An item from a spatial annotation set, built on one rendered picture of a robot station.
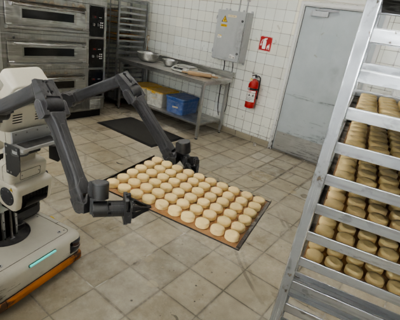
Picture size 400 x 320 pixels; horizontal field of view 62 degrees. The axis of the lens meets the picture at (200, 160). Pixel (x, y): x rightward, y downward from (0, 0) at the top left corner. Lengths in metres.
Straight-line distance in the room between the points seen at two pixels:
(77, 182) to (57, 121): 0.23
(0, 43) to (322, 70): 4.01
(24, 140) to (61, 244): 0.76
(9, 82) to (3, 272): 1.00
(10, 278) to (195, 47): 4.65
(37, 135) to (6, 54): 2.97
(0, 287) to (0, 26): 3.32
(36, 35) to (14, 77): 3.20
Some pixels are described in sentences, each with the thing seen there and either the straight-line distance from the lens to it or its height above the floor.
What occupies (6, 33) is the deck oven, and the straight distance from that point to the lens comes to 4.79.
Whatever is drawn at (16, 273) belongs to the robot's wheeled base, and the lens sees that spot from 2.17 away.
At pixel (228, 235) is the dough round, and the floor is 1.01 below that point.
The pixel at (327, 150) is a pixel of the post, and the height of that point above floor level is 1.41.
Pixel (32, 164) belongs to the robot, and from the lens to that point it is 1.99.
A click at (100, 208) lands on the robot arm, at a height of 1.02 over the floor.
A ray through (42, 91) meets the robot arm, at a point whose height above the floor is 1.35.
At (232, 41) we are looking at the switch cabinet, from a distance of 5.24.
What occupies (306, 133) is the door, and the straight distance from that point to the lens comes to 5.04.
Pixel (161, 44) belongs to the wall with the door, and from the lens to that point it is 6.41.
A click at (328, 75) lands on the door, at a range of 4.88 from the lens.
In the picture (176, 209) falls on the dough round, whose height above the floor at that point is 1.02.
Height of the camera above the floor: 1.66
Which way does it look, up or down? 22 degrees down
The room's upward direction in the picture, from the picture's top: 9 degrees clockwise
